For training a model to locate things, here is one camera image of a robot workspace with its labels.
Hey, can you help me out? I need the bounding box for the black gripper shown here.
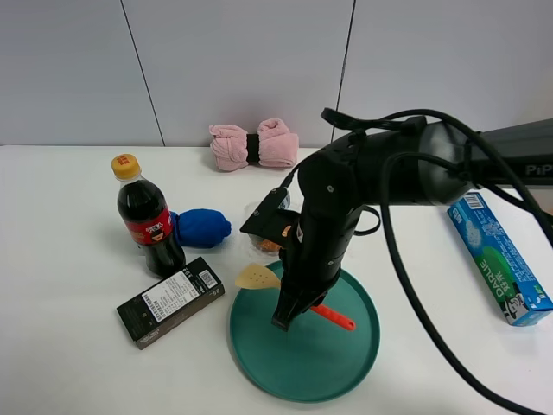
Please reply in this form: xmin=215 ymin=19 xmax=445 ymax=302
xmin=271 ymin=194 xmax=363 ymax=332

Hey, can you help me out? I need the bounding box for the yellow spatula orange handle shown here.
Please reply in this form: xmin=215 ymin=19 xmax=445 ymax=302
xmin=235 ymin=263 xmax=356 ymax=331

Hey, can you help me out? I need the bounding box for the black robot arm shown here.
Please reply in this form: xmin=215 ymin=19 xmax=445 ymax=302
xmin=272 ymin=109 xmax=552 ymax=335

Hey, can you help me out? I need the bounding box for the teal round plate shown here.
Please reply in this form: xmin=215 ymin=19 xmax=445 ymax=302
xmin=229 ymin=261 xmax=380 ymax=403

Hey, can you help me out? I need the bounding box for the wrapped orange pastry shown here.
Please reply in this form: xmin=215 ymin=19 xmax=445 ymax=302
xmin=243 ymin=200 xmax=280 ymax=257

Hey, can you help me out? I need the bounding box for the blue rolled cloth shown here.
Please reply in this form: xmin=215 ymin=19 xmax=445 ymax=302
xmin=170 ymin=208 xmax=232 ymax=249

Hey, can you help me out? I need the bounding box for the black rectangular box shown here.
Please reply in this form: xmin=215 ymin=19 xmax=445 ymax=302
xmin=117 ymin=257 xmax=225 ymax=350

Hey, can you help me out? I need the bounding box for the pink rolled towel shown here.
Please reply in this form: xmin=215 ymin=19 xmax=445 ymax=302
xmin=209 ymin=118 xmax=299 ymax=172

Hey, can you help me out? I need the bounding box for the cola bottle yellow cap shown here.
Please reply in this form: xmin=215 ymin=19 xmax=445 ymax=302
xmin=111 ymin=154 xmax=186 ymax=278

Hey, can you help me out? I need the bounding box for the blue Darlie toothpaste box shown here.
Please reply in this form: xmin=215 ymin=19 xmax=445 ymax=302
xmin=448 ymin=192 xmax=552 ymax=327

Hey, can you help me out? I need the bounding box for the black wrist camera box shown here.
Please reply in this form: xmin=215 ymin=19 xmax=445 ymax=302
xmin=240 ymin=187 xmax=300 ymax=247

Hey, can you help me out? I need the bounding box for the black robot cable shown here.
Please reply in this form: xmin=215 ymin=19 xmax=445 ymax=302
xmin=320 ymin=106 xmax=553 ymax=415

